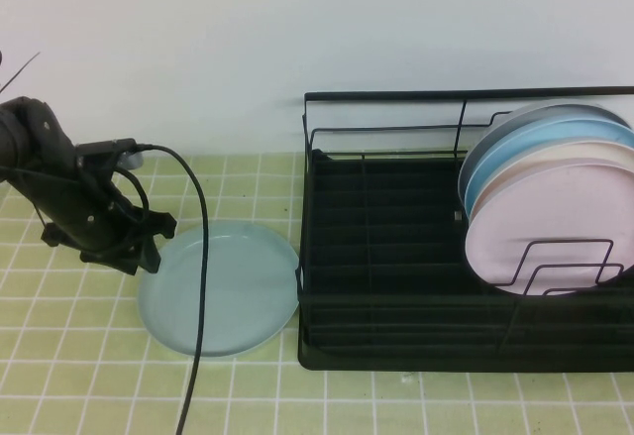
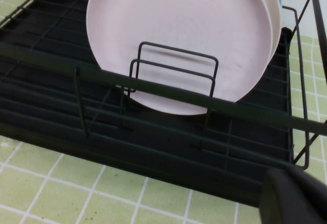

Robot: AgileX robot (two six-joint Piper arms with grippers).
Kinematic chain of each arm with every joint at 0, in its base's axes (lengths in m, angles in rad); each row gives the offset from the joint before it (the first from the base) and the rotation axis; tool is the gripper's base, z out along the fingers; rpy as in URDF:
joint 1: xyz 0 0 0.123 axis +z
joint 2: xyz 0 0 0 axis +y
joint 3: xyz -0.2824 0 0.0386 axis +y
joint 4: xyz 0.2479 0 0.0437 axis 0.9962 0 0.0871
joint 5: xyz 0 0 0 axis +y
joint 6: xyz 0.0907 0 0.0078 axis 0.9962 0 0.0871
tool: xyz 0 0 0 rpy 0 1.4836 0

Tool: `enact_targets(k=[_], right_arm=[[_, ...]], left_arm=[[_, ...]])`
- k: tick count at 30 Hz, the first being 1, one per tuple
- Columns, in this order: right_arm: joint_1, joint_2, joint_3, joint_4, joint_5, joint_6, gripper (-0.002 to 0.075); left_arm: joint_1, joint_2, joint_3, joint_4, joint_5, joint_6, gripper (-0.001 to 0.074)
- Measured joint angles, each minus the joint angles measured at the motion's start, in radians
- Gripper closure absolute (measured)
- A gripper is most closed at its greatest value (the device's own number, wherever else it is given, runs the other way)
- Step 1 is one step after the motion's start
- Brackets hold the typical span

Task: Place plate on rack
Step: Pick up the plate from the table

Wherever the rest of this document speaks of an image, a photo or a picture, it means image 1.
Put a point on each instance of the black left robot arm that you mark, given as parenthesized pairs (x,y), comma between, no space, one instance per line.
(25,133)

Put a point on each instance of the light blue round plate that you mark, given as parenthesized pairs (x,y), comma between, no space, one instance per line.
(520,150)

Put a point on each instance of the grey round plate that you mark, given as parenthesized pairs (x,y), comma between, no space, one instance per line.
(500,130)

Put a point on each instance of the mint green round plate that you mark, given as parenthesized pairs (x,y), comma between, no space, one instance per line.
(247,291)

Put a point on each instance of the green tiled table cover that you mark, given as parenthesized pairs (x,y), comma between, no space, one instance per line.
(74,356)

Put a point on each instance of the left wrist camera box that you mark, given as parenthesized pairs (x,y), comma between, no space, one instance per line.
(106,151)

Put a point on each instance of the pink round plate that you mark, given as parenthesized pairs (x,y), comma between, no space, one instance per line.
(515,217)

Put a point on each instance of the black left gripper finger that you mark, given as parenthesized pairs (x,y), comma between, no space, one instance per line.
(162,224)
(148,256)

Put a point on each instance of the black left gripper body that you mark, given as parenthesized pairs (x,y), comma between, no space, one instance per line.
(84,207)

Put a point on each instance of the cream round plate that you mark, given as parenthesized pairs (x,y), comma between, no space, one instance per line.
(569,153)

